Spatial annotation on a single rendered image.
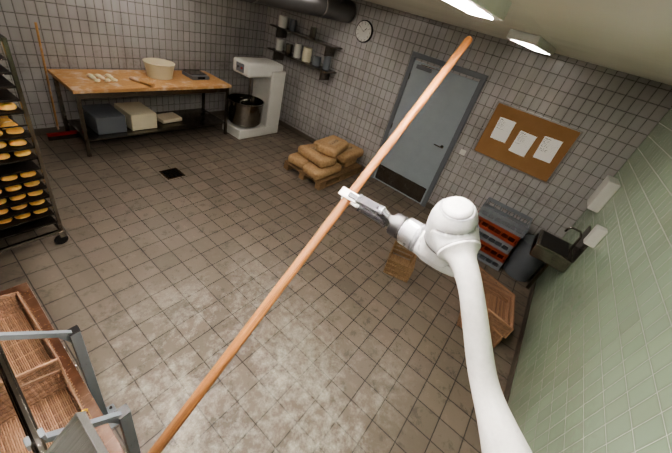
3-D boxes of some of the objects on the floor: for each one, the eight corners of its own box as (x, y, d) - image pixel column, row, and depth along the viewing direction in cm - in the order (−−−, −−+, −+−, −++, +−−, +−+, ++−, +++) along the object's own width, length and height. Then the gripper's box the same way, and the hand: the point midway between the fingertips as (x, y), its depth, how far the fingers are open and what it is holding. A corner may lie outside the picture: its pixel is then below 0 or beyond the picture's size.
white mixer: (239, 142, 556) (246, 65, 487) (217, 127, 584) (220, 53, 514) (280, 134, 630) (290, 66, 561) (259, 121, 658) (266, 56, 588)
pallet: (318, 190, 483) (320, 182, 475) (283, 167, 516) (284, 160, 509) (360, 172, 572) (362, 165, 564) (327, 154, 605) (329, 147, 597)
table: (86, 158, 408) (72, 90, 360) (62, 134, 441) (46, 68, 393) (229, 134, 571) (232, 85, 523) (203, 118, 604) (204, 70, 556)
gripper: (395, 230, 86) (330, 190, 96) (397, 246, 100) (340, 210, 110) (410, 209, 88) (344, 172, 97) (409, 227, 102) (352, 193, 111)
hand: (350, 197), depth 102 cm, fingers closed on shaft, 3 cm apart
